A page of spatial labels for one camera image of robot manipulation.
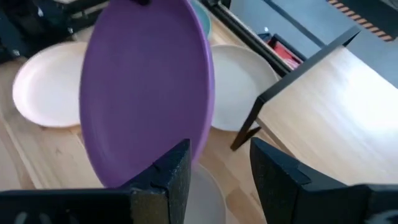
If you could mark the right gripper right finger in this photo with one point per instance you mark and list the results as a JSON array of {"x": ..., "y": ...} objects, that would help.
[{"x": 286, "y": 193}]

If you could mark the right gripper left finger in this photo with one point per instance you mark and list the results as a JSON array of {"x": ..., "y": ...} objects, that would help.
[{"x": 161, "y": 193}]

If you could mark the light grey plate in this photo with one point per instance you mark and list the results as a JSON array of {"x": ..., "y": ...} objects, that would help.
[{"x": 205, "y": 199}]

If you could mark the purple plate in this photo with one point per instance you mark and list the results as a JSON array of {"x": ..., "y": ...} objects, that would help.
[{"x": 146, "y": 93}]

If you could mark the cream white plate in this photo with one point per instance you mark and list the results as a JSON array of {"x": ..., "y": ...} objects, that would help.
[{"x": 239, "y": 87}]

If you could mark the pale peach plate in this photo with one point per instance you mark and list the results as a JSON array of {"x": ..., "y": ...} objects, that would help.
[{"x": 49, "y": 87}]

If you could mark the teal plate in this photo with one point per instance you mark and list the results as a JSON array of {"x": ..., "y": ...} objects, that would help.
[{"x": 203, "y": 18}]

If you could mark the wooden shelf with black legs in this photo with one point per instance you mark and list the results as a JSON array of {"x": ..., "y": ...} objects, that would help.
[{"x": 326, "y": 109}]

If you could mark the red black power box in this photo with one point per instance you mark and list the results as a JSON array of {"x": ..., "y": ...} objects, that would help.
[{"x": 286, "y": 54}]

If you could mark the yellow black striped floor strip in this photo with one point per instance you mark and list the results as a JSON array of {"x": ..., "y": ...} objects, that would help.
[{"x": 360, "y": 20}]

